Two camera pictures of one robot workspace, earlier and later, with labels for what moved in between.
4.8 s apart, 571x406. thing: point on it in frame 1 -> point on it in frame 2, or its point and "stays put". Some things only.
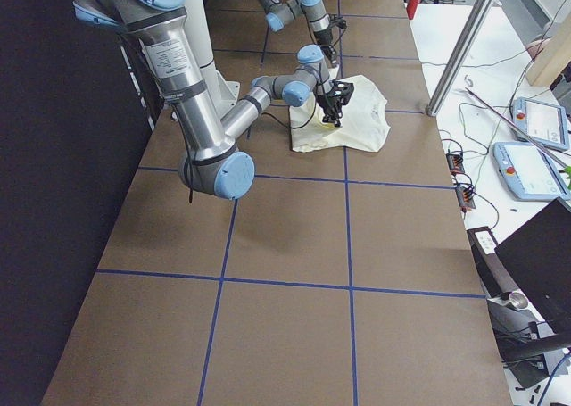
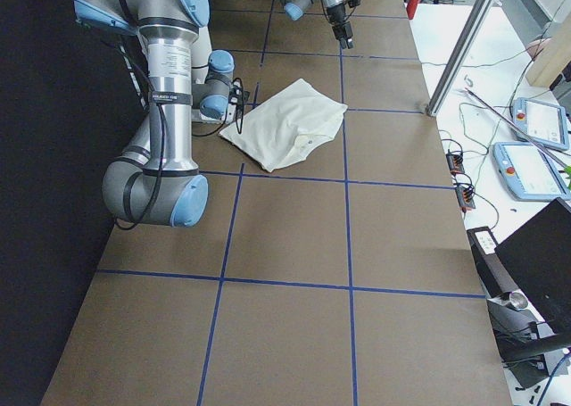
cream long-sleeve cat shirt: (363, 125) -> (292, 124)
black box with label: (489, 265) stays put
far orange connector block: (455, 163) stays put
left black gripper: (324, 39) -> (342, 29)
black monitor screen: (539, 255) stays put
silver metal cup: (518, 299) stays put
